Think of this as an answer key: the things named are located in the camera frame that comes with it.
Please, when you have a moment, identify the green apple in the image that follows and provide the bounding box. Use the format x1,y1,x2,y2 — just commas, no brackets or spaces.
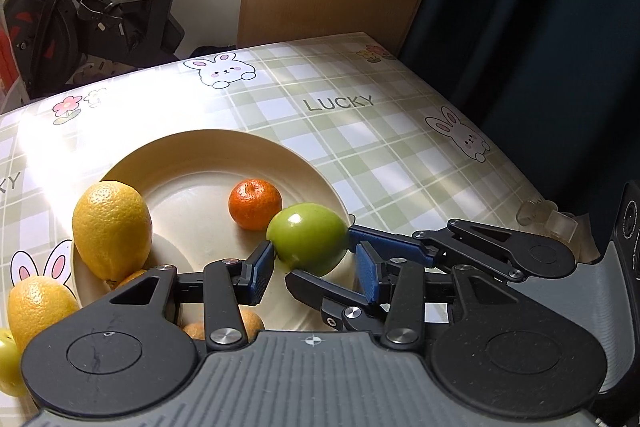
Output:
266,202,348,277

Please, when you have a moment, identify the large yellow lemon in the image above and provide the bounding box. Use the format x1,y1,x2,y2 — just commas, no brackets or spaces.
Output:
72,181,153,283

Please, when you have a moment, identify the orange tangerine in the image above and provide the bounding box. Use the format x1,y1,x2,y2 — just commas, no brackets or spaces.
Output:
228,178,283,231

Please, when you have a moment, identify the clear plastic corner guard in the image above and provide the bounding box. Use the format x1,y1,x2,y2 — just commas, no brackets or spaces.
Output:
516,198,578,244

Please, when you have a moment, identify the small tan kiwi fruit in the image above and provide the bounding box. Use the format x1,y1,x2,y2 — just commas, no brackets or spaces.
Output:
182,321,206,340

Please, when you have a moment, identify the brownish orange fruit near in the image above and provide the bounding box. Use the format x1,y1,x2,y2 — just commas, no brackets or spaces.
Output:
105,269,146,291

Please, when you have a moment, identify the brownish orange fruit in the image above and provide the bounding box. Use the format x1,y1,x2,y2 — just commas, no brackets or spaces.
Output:
240,307,265,343
105,269,146,291

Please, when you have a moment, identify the brownish orange fruit middle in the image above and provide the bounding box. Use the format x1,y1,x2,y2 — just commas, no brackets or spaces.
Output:
240,307,265,343

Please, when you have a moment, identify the yellow lemon far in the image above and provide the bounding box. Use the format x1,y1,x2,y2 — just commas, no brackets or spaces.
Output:
8,275,80,353

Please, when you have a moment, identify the yellow-green apple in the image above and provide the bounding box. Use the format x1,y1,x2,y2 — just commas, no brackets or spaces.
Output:
0,329,27,397

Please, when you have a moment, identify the cream round plate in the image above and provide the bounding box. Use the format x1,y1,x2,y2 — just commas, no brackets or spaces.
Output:
73,129,349,331

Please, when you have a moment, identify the printed backdrop curtain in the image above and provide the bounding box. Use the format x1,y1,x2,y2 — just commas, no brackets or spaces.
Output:
0,15,29,114

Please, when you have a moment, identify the black exercise bike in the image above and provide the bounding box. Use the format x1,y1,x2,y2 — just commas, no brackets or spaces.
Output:
3,0,184,100

